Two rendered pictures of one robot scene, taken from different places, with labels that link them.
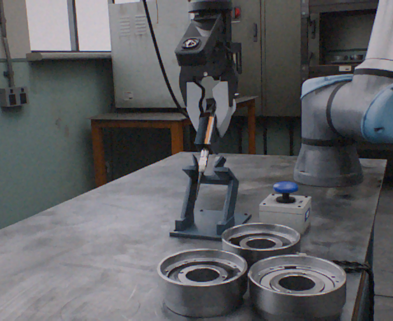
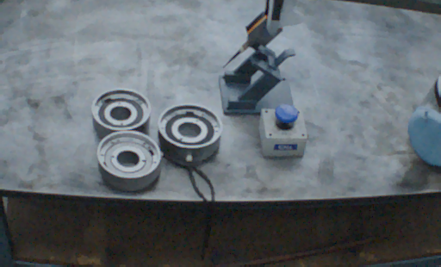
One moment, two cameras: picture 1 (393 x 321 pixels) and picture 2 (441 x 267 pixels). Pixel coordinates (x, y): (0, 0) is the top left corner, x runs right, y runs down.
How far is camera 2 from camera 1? 1.17 m
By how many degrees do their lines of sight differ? 58
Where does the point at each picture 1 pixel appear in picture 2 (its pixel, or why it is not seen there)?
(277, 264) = (150, 145)
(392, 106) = (420, 128)
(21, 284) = (103, 43)
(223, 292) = (100, 128)
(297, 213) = (265, 137)
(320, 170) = not seen: hidden behind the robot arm
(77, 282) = (115, 64)
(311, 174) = not seen: hidden behind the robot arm
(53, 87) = not seen: outside the picture
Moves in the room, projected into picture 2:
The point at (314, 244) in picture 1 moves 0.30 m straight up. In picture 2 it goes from (245, 167) to (270, 20)
